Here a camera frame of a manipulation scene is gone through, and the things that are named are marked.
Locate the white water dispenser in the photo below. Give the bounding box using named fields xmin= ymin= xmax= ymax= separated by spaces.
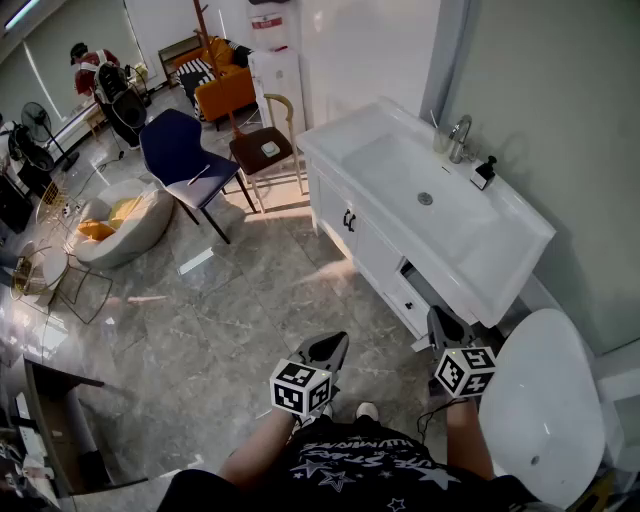
xmin=246 ymin=46 xmax=307 ymax=134

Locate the orange sofa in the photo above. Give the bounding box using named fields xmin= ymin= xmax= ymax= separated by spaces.
xmin=171 ymin=35 xmax=259 ymax=124

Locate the black standing fan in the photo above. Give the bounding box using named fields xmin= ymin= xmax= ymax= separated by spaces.
xmin=6 ymin=123 xmax=57 ymax=174
xmin=20 ymin=100 xmax=81 ymax=173

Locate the round white gold-frame table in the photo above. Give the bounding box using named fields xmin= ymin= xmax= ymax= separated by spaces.
xmin=9 ymin=239 xmax=114 ymax=327

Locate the cardboard box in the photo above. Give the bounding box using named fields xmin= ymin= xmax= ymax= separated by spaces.
xmin=569 ymin=468 xmax=634 ymax=512

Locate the chrome faucet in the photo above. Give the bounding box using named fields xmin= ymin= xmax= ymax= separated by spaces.
xmin=448 ymin=114 xmax=474 ymax=166

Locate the wooden shelf frame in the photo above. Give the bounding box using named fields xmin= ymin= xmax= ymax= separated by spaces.
xmin=157 ymin=34 xmax=202 ymax=90

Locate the white ceramic washbasin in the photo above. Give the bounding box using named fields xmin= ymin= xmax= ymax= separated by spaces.
xmin=295 ymin=96 xmax=557 ymax=329

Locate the brown wooden chair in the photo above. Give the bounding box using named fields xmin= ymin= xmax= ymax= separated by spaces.
xmin=228 ymin=93 xmax=307 ymax=215

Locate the navy blue chair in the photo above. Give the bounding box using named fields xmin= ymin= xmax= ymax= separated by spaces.
xmin=138 ymin=108 xmax=259 ymax=246

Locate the person's left forearm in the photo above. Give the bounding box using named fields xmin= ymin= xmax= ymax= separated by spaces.
xmin=218 ymin=409 xmax=302 ymax=490

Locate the beige beanbag chair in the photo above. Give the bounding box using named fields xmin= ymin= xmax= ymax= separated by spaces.
xmin=69 ymin=178 xmax=176 ymax=271

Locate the person's black star print shirt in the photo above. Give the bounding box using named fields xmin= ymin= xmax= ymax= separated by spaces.
xmin=157 ymin=416 xmax=547 ymax=512

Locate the black white striped cushion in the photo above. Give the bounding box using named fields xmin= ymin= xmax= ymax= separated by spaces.
xmin=175 ymin=56 xmax=217 ymax=102

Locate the person's right forearm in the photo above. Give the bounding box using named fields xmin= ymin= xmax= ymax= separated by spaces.
xmin=444 ymin=397 xmax=496 ymax=482

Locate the dark desk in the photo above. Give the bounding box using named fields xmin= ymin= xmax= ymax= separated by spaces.
xmin=0 ymin=353 xmax=150 ymax=512

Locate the yellow cushion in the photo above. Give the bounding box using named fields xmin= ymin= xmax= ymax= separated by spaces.
xmin=108 ymin=196 xmax=147 ymax=231

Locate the black white soap dispenser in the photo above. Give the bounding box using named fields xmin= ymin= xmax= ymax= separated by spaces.
xmin=470 ymin=155 xmax=498 ymax=192

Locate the orange cushion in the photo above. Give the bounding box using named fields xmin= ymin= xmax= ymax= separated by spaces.
xmin=76 ymin=219 xmax=117 ymax=243

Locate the gold wire side table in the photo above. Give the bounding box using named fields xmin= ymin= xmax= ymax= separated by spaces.
xmin=35 ymin=171 xmax=84 ymax=227

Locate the white stick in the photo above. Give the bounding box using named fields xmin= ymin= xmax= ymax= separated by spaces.
xmin=186 ymin=163 xmax=213 ymax=188

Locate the wooden coat rack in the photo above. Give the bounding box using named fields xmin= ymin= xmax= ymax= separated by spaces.
xmin=191 ymin=0 xmax=247 ymax=140

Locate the white vanity cabinet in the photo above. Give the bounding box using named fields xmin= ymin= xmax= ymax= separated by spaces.
xmin=304 ymin=154 xmax=482 ymax=352

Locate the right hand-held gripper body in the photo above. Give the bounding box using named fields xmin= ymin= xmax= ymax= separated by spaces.
xmin=432 ymin=327 xmax=497 ymax=400

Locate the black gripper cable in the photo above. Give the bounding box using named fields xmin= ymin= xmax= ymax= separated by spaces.
xmin=416 ymin=394 xmax=469 ymax=447

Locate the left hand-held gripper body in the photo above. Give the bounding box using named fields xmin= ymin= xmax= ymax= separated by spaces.
xmin=269 ymin=344 xmax=342 ymax=419

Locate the water bottle with red label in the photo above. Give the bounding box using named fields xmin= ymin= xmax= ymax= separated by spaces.
xmin=247 ymin=0 xmax=290 ymax=52

